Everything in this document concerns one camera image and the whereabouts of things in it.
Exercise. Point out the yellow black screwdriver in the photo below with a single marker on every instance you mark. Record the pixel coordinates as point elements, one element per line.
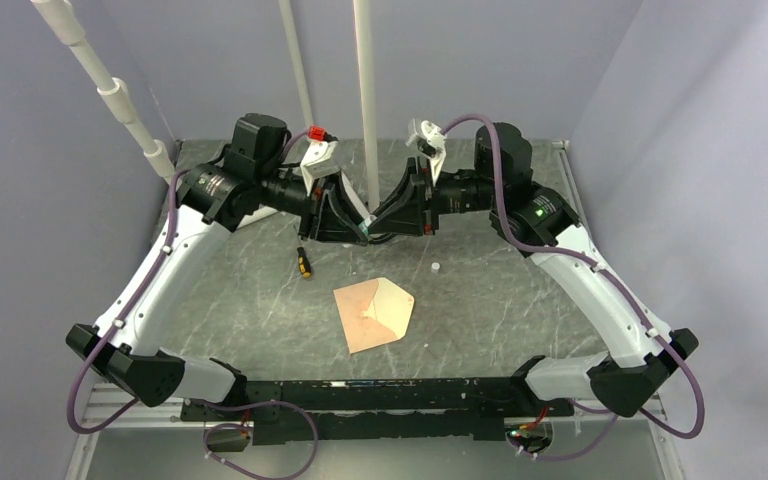
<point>304,265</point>

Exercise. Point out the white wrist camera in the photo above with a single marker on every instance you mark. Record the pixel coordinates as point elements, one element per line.
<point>317,161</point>
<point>428,138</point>

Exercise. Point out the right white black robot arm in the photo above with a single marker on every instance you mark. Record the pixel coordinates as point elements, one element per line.
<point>640,355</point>

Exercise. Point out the white PVC pipe frame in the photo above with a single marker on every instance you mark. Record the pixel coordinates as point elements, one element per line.
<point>205,60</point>

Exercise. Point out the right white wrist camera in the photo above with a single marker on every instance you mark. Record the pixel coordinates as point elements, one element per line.
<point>428,138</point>

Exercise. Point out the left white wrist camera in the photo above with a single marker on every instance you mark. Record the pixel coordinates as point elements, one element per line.
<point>317,161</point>

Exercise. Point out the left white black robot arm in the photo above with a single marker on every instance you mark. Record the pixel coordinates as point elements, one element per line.
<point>263,165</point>

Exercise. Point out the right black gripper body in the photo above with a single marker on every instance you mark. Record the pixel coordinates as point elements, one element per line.
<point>430,213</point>

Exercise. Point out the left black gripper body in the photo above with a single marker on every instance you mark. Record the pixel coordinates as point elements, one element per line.
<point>310,220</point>

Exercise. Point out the green white glue stick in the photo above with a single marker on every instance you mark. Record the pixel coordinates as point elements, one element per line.
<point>364,226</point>

